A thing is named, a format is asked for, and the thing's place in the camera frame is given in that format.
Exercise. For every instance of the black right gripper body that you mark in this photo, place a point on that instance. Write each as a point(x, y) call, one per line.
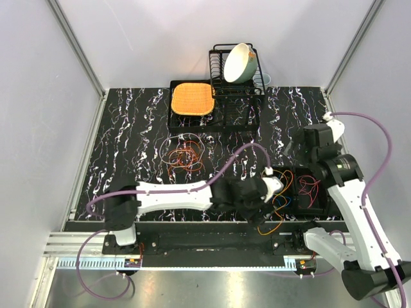
point(303, 153)

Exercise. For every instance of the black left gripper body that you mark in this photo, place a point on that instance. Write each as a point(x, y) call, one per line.
point(250, 211)

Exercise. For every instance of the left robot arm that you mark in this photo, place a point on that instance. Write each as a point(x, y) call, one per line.
point(122, 206)

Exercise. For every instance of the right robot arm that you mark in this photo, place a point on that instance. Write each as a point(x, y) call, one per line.
point(373, 266)

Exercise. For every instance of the black bin left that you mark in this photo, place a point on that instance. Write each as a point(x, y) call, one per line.
point(284, 201)

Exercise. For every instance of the black bin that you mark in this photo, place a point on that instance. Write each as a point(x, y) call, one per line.
point(284, 201)
point(311, 197)

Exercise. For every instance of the black bin middle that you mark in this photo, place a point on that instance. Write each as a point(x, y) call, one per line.
point(311, 197)

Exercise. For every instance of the light blue cup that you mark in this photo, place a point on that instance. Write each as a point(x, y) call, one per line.
point(264, 80)

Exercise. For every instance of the black dish rack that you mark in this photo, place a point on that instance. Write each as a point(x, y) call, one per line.
point(222, 89)

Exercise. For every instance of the orange woven mat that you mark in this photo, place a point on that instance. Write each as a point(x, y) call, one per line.
point(192, 99)

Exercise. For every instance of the cream ceramic bowl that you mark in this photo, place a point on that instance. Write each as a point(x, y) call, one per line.
point(241, 64)

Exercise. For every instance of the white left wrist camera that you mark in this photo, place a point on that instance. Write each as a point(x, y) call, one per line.
point(273, 183)

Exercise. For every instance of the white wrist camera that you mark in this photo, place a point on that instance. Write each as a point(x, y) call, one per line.
point(273, 183)
point(337, 127)

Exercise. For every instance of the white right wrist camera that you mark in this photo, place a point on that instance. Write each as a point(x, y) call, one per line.
point(337, 127)

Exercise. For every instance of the black wire tray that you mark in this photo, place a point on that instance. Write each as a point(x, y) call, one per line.
point(230, 115)

